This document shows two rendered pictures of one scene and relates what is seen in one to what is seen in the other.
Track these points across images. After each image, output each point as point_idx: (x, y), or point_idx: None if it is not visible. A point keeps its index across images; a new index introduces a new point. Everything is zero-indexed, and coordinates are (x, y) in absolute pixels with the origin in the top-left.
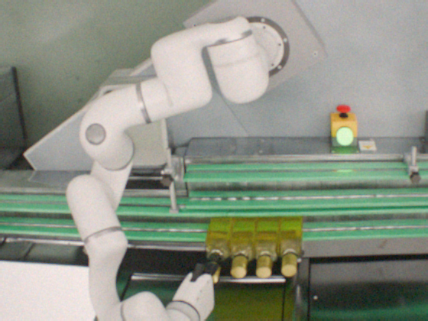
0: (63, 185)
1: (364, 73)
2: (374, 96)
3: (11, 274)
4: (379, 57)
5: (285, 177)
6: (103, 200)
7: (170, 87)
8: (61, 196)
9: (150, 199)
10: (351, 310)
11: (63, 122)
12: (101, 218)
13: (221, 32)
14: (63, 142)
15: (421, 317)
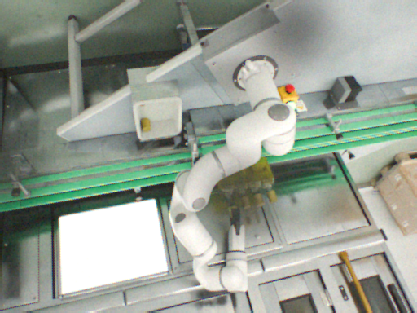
0: (105, 156)
1: (306, 63)
2: (307, 74)
3: (85, 226)
4: (320, 53)
5: (261, 143)
6: (203, 231)
7: (243, 162)
8: (107, 166)
9: (173, 156)
10: (293, 200)
11: (89, 110)
12: (205, 244)
13: (283, 130)
14: (93, 124)
15: (330, 200)
